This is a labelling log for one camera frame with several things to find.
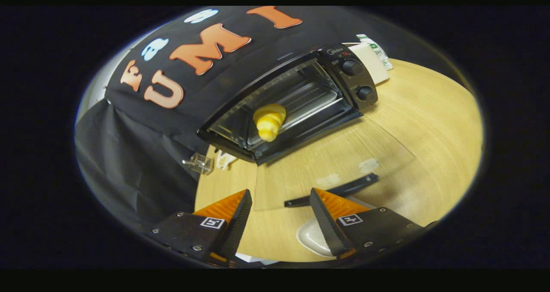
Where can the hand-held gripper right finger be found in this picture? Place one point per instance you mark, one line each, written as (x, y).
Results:
(326, 225)

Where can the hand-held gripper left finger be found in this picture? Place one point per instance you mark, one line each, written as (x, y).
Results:
(238, 227)

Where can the yellow striped croissant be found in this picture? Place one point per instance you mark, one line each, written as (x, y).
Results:
(269, 121)

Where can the black toaster oven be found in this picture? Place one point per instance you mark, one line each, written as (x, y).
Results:
(359, 79)

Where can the white plate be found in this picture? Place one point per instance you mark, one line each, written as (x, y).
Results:
(311, 238)

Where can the small white flat utensil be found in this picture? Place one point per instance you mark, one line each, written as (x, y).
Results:
(224, 159)

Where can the white box with dark panel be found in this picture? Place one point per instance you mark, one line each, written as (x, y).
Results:
(374, 64)

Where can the small white green-label bottle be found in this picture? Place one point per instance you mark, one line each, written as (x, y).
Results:
(380, 53)

